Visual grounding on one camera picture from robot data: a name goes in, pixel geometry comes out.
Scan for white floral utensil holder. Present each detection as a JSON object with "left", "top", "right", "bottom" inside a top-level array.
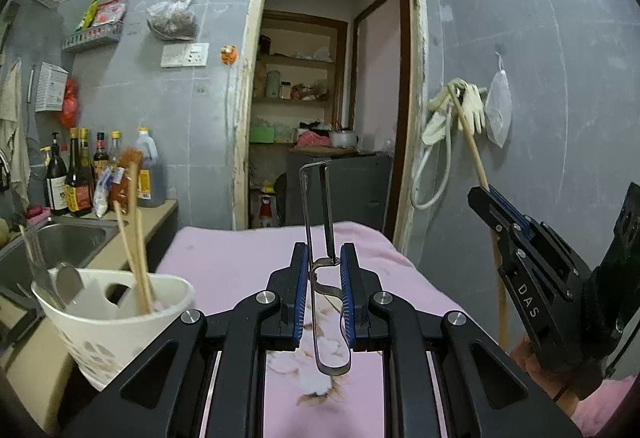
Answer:
[{"left": 31, "top": 268, "right": 196, "bottom": 391}]

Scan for red snack packet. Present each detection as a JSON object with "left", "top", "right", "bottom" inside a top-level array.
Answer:
[{"left": 95, "top": 0, "right": 126, "bottom": 26}]

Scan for worn door frame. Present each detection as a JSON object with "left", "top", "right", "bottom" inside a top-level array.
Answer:
[{"left": 232, "top": 0, "right": 431, "bottom": 259}]

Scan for grey cabinet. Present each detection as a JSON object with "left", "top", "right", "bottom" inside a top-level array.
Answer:
[{"left": 286, "top": 150, "right": 393, "bottom": 231}]

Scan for wooden shelf unit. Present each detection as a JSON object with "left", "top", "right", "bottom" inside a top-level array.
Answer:
[{"left": 250, "top": 10, "right": 348, "bottom": 154}]

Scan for steel sink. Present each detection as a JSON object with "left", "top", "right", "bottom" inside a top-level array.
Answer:
[{"left": 0, "top": 220, "right": 121, "bottom": 334}]

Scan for red white bottle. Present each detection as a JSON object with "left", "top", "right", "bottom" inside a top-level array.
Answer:
[{"left": 256, "top": 190, "right": 281, "bottom": 229}]

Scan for pink floral blanket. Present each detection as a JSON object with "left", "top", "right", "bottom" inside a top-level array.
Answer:
[{"left": 155, "top": 220, "right": 640, "bottom": 438}]

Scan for white pot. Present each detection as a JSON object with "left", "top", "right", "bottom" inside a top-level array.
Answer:
[{"left": 327, "top": 129, "right": 360, "bottom": 150}]

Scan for white hose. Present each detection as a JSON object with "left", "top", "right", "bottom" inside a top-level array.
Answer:
[{"left": 411, "top": 118, "right": 453, "bottom": 210}]

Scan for light wooden chopstick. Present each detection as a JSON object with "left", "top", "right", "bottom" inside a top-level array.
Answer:
[
  {"left": 129, "top": 158, "right": 156, "bottom": 314},
  {"left": 449, "top": 85, "right": 508, "bottom": 349},
  {"left": 19, "top": 224, "right": 41, "bottom": 270},
  {"left": 113, "top": 200, "right": 153, "bottom": 315}
]

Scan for white blue seasoning packet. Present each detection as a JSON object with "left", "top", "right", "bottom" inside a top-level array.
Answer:
[{"left": 92, "top": 167, "right": 114, "bottom": 219}]

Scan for red plastic bag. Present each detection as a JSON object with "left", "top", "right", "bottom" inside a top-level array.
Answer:
[{"left": 60, "top": 79, "right": 81, "bottom": 130}]

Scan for white cardboard box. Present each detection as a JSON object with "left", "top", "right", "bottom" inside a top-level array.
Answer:
[{"left": 34, "top": 62, "right": 69, "bottom": 113}]

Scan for red seasoning packet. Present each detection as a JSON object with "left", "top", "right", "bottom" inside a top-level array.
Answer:
[{"left": 109, "top": 165, "right": 132, "bottom": 205}]

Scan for large dark liquid jug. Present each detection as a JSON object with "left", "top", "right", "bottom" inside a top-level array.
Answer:
[{"left": 134, "top": 127, "right": 166, "bottom": 209}]

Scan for metal spoon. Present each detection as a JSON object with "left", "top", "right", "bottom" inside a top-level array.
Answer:
[{"left": 50, "top": 262, "right": 84, "bottom": 310}]

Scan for green snack packet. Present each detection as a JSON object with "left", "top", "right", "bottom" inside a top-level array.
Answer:
[{"left": 75, "top": 0, "right": 100, "bottom": 31}]

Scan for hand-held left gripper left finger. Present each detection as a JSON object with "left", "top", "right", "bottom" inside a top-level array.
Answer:
[{"left": 60, "top": 242, "right": 308, "bottom": 438}]

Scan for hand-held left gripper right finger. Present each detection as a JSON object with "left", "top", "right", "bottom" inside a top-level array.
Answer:
[{"left": 340, "top": 242, "right": 583, "bottom": 438}]

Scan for metal tongs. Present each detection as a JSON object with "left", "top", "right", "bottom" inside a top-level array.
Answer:
[{"left": 299, "top": 160, "right": 353, "bottom": 375}]

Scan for beige rubber gloves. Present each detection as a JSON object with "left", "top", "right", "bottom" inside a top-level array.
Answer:
[{"left": 421, "top": 78, "right": 487, "bottom": 146}]

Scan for pink cloth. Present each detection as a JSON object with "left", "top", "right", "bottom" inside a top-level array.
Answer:
[{"left": 296, "top": 128, "right": 331, "bottom": 149}]

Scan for dark pump bottle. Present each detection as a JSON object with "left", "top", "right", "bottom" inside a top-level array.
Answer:
[{"left": 42, "top": 132, "right": 69, "bottom": 216}]

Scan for dark soy sauce bottle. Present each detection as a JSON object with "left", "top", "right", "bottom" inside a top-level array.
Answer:
[{"left": 66, "top": 128, "right": 96, "bottom": 218}]

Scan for grey wall basket rack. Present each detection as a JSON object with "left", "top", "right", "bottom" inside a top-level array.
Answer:
[{"left": 62, "top": 20, "right": 124, "bottom": 53}]

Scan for hanging clear plastic bag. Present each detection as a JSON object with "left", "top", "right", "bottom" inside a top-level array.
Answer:
[{"left": 146, "top": 0, "right": 202, "bottom": 42}]

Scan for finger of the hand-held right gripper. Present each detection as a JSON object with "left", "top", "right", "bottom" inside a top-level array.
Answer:
[
  {"left": 468, "top": 187, "right": 521, "bottom": 237},
  {"left": 486, "top": 184, "right": 543, "bottom": 227}
]

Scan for white plastic bag on hook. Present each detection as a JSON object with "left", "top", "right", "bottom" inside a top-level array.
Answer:
[{"left": 484, "top": 52, "right": 513, "bottom": 149}]

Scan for white wall socket panel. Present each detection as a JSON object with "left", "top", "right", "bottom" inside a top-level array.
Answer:
[{"left": 161, "top": 42, "right": 210, "bottom": 69}]

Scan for person's right hand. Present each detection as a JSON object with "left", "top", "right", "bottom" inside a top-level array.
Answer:
[{"left": 509, "top": 337, "right": 581, "bottom": 419}]

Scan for beige hanging cloth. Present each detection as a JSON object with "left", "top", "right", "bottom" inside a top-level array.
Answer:
[{"left": 0, "top": 58, "right": 32, "bottom": 209}]

